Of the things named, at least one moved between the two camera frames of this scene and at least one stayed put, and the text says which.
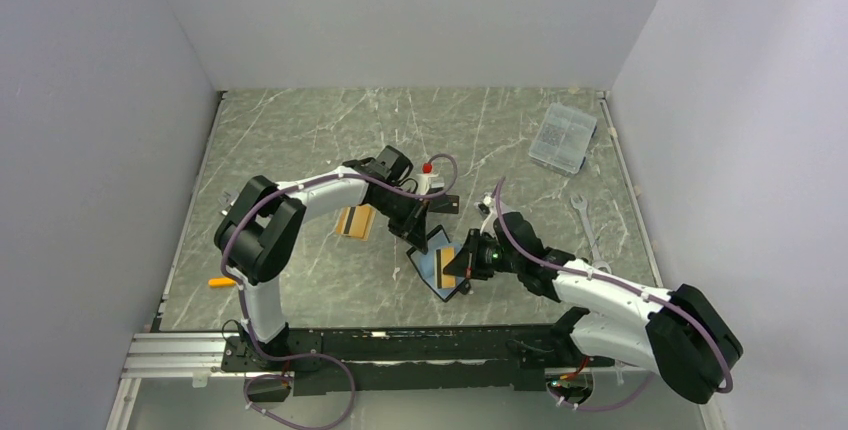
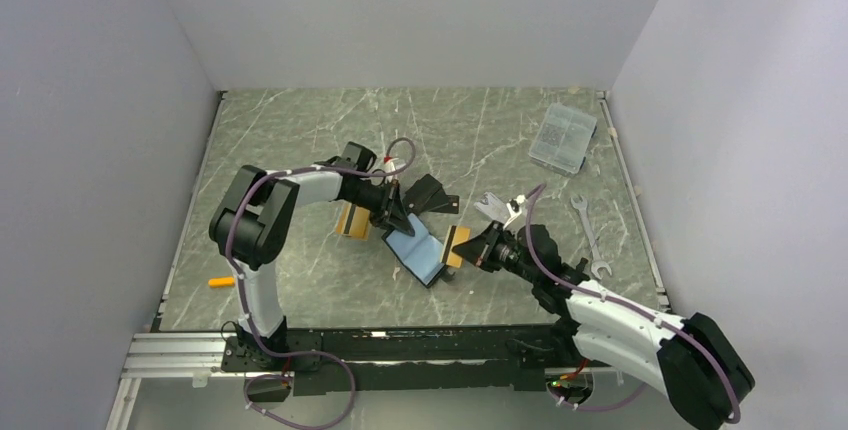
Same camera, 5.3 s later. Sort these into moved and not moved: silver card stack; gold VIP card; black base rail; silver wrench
Moved: gold VIP card
Not moved: silver card stack; silver wrench; black base rail
